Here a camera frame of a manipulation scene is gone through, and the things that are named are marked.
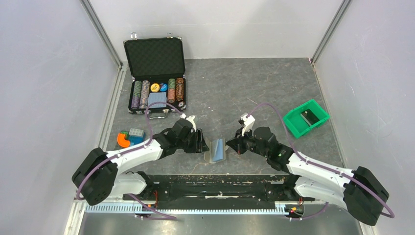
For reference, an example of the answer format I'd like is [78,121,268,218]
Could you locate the black credit card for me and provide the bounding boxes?
[300,109,320,126]

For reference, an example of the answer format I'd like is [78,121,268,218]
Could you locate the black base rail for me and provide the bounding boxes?
[136,174,314,210]

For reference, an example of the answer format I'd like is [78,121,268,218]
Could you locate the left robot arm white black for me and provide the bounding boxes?
[71,118,209,206]

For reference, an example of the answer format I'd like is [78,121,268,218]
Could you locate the black poker chip case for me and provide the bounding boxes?
[123,37,187,114]

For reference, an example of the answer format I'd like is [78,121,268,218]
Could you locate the brown orange chip stack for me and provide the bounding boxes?
[176,77,184,101]

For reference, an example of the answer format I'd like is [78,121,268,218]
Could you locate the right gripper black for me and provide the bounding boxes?
[226,126,269,158]

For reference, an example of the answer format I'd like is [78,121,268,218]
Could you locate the green plastic bin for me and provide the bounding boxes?
[283,99,330,139]

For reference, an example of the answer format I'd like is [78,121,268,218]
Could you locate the yellow dealer button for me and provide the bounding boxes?
[150,83,161,93]

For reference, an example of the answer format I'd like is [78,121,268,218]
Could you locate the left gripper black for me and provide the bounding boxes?
[177,128,209,153]

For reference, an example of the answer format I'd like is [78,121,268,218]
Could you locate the olive card holder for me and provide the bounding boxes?
[204,139,229,164]

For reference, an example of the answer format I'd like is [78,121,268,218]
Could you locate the purple green chip stack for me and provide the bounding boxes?
[131,81,142,109]

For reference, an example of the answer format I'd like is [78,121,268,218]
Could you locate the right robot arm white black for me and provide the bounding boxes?
[226,127,390,226]

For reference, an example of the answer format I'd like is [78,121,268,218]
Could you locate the purple brown chip stack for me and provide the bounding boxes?
[139,80,150,109]

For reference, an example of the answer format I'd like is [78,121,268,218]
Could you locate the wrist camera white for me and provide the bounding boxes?
[180,113,197,132]
[238,113,255,136]

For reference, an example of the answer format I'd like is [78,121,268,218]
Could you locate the blue dealer button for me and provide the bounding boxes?
[160,83,168,92]

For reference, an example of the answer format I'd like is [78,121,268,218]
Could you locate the colourful toy block set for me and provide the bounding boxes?
[116,128,146,148]

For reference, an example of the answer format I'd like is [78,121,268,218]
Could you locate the green orange chip stack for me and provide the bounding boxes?
[167,78,176,103]

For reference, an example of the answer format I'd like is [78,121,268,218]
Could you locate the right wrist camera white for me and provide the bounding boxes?
[238,113,255,136]

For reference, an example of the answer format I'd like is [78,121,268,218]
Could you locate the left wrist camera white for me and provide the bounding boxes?
[180,113,197,132]

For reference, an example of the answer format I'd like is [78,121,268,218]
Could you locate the blue playing card deck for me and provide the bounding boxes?
[148,92,167,109]

